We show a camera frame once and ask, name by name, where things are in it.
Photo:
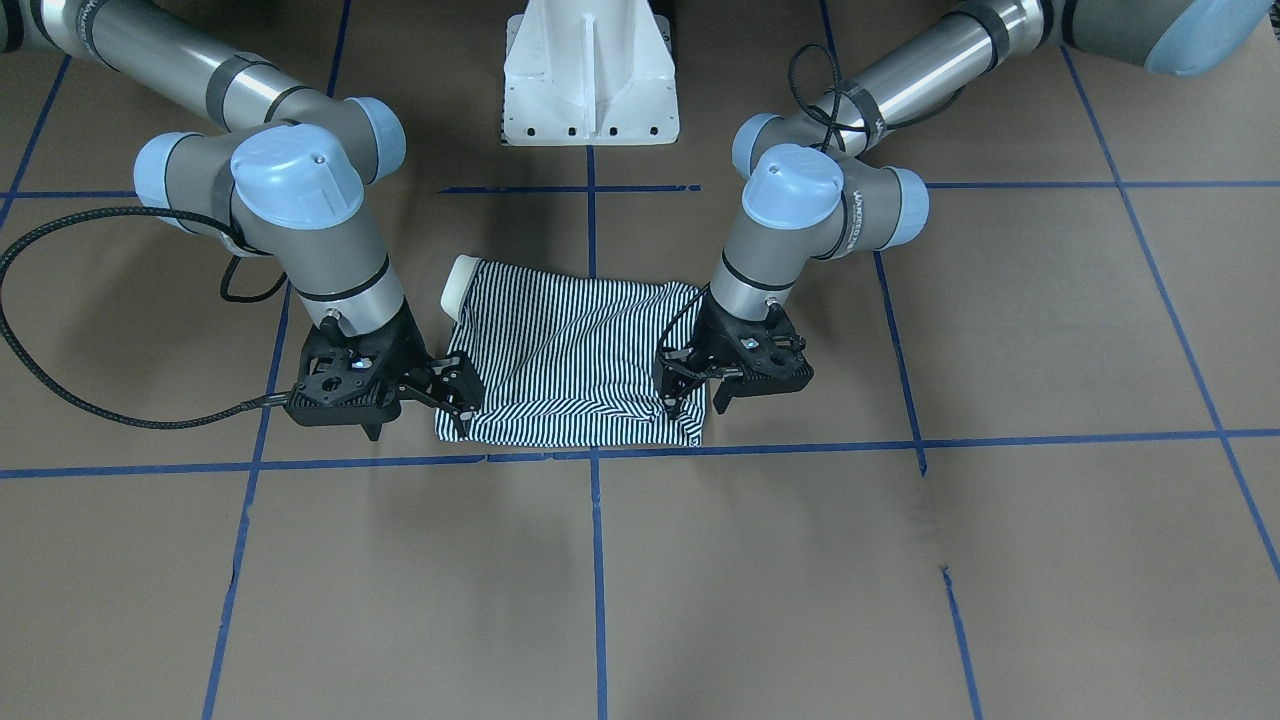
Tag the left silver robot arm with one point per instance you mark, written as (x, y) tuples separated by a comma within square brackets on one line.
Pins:
[(809, 196)]

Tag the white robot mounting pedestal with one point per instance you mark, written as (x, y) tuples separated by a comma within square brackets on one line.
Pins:
[(599, 73)]

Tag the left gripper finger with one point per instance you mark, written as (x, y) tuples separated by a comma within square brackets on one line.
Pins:
[(673, 393)]

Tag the striped polo shirt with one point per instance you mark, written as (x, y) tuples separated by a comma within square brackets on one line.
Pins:
[(568, 361)]

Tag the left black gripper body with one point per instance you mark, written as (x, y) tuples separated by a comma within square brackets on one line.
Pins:
[(710, 335)]

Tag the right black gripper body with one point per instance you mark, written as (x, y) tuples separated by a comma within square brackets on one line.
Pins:
[(409, 345)]

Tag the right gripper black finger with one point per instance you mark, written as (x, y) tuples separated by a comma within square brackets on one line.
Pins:
[(458, 413)]

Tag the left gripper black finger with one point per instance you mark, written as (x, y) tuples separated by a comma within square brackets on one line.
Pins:
[(724, 395)]

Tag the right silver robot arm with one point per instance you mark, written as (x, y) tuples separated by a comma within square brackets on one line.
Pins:
[(286, 180)]

